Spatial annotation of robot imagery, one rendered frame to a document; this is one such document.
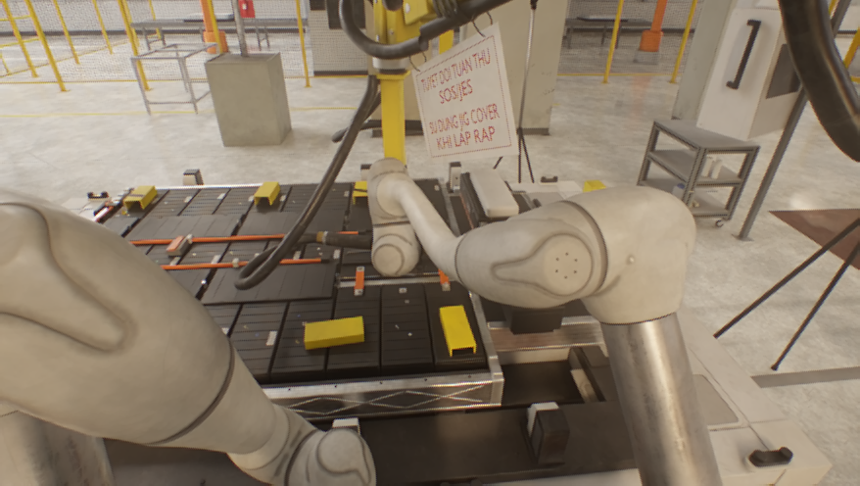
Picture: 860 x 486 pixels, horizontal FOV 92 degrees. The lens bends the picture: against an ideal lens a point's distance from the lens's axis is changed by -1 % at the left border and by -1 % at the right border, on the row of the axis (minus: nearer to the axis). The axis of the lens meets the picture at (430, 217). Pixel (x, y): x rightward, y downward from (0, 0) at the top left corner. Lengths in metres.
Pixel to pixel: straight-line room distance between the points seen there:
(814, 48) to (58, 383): 0.64
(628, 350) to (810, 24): 0.40
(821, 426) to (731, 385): 1.39
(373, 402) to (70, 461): 0.76
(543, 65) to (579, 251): 5.41
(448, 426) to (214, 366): 0.92
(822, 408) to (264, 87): 5.52
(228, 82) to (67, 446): 5.30
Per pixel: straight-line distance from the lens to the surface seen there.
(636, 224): 0.59
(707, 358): 1.69
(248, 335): 1.35
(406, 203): 0.87
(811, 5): 0.55
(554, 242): 0.47
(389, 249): 0.98
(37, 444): 0.54
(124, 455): 1.40
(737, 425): 1.53
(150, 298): 0.32
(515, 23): 5.67
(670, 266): 0.62
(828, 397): 3.19
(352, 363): 1.21
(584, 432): 1.29
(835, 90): 0.57
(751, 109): 3.59
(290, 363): 1.24
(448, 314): 1.28
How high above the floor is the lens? 1.90
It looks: 30 degrees down
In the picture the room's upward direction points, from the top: 1 degrees clockwise
